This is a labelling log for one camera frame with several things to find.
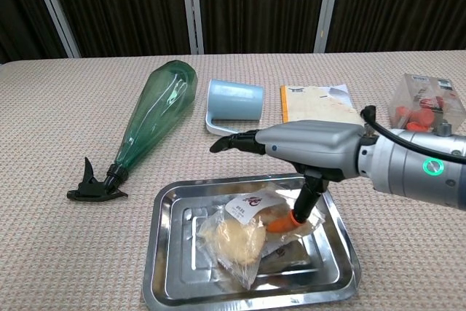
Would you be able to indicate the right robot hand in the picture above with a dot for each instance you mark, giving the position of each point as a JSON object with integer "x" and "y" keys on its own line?
{"x": 309, "y": 140}

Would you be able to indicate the bagged yellow snack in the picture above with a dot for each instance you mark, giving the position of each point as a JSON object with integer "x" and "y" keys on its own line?
{"x": 240, "y": 242}

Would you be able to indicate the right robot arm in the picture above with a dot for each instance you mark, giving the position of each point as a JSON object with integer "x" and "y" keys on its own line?
{"x": 411, "y": 176}

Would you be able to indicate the silver metal tray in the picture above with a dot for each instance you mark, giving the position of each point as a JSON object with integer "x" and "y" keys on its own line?
{"x": 174, "y": 252}

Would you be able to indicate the beige booklet with orange spine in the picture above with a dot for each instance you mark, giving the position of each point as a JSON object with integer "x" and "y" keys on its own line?
{"x": 313, "y": 105}

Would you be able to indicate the light blue plastic mug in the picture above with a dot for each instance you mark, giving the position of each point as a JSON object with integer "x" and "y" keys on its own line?
{"x": 234, "y": 98}

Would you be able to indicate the clear box with red parts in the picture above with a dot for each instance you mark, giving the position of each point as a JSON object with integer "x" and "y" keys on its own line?
{"x": 426, "y": 100}

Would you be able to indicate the green plastic spray bottle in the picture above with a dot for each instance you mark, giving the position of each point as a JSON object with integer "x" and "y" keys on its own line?
{"x": 156, "y": 107}

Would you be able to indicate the beige woven tablecloth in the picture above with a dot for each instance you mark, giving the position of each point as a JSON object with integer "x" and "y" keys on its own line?
{"x": 73, "y": 252}

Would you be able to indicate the white frame post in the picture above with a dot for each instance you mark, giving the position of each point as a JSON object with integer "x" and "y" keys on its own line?
{"x": 327, "y": 8}
{"x": 193, "y": 8}
{"x": 54, "y": 8}

